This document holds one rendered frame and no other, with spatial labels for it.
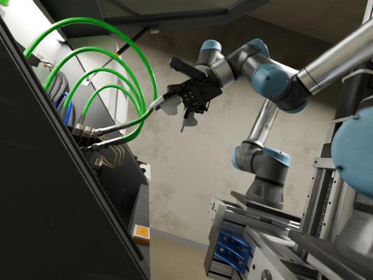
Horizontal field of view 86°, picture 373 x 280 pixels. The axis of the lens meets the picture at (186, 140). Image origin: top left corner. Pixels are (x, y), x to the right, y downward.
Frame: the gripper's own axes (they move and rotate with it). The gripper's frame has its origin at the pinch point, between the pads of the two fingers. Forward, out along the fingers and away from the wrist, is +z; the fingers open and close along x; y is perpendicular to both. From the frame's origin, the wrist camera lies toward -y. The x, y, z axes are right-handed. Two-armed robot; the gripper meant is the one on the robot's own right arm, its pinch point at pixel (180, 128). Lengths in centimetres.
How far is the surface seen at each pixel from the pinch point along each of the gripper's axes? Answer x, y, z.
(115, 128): -13.1, -19.6, 7.8
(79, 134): -13.1, -28.2, 12.3
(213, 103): 203, 60, -77
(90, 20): -12.7, -35.9, -19.6
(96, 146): -5.0, -24.7, 14.8
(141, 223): -26.9, -5.2, 26.6
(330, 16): 145, 163, -223
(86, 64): 23, -47, -17
